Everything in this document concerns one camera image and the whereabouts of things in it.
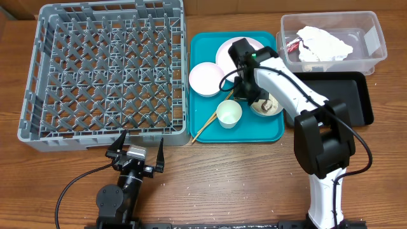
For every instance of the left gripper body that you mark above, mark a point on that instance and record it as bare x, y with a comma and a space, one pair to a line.
147, 170

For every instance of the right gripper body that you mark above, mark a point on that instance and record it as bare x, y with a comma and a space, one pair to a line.
249, 94

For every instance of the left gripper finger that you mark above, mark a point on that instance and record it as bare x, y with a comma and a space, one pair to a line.
160, 160
118, 144

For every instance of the brown food scrap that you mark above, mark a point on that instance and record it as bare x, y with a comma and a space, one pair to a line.
267, 105

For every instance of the grey bowl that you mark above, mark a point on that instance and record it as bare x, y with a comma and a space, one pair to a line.
259, 114

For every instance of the white paper cup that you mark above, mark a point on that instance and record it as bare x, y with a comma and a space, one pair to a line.
229, 112

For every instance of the white rice pile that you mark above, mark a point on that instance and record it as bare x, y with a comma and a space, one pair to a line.
257, 106

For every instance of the red snack wrapper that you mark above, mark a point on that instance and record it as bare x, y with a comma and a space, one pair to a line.
293, 45

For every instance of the white napkin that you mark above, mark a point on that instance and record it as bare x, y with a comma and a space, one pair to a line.
317, 45

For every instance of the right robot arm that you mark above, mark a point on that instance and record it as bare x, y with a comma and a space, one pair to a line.
323, 137

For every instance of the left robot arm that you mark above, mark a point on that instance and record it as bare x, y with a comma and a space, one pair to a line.
116, 202

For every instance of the grey dishwasher rack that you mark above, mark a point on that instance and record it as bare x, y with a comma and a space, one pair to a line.
102, 68

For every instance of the white flat plate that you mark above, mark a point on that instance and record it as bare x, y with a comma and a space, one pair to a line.
223, 59

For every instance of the teal plastic tray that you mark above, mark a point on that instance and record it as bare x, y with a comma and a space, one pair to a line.
250, 127

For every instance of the lower wooden chopstick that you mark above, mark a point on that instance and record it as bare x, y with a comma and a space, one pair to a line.
209, 121

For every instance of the wooden chopstick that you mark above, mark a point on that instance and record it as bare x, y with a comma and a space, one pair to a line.
209, 121
227, 97

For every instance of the small white bowl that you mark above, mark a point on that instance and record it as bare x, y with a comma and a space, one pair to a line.
205, 78

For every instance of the upper wooden chopstick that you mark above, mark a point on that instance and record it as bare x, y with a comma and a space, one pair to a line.
227, 97

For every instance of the clear plastic bin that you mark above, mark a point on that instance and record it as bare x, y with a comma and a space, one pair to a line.
359, 29

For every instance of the black plastic tray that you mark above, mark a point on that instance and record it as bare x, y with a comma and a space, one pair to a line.
349, 87

